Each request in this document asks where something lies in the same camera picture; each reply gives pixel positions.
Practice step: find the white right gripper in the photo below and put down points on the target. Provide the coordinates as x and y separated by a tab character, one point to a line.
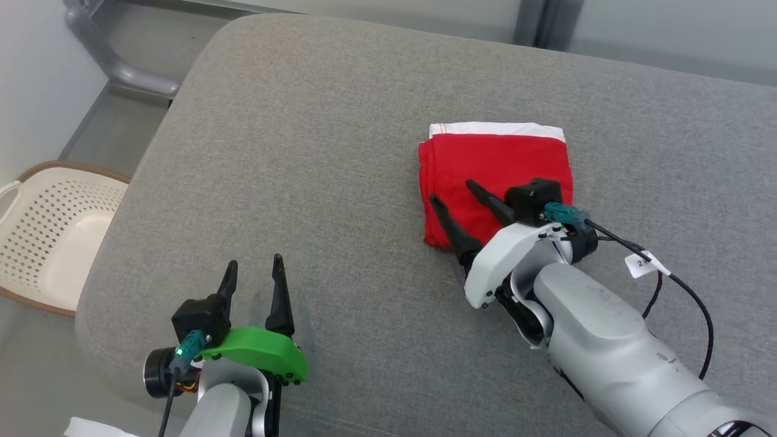
504	255

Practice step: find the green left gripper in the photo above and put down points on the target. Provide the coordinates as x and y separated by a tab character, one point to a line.
261	352

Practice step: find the red shorts white trim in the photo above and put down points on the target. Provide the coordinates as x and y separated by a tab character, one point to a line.
485	164

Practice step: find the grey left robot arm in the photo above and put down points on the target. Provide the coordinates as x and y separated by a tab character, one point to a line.
224	406

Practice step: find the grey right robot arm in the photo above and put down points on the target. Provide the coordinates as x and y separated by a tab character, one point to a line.
607	346

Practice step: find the beige perforated laundry basket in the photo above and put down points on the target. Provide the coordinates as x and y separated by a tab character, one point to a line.
54	243

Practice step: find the grey metal tube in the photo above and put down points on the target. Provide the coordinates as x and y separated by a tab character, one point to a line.
121	70

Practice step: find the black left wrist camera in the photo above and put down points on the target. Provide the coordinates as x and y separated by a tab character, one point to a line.
200	318

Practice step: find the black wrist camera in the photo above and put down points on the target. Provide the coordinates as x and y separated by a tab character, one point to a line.
200	318
531	197

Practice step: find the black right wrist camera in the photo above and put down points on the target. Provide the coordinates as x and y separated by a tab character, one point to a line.
531	197

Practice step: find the grey partition post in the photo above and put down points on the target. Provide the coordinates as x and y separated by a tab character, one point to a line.
564	24
528	21

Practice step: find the grey metal floor rail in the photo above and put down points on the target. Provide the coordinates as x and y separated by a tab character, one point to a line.
182	5

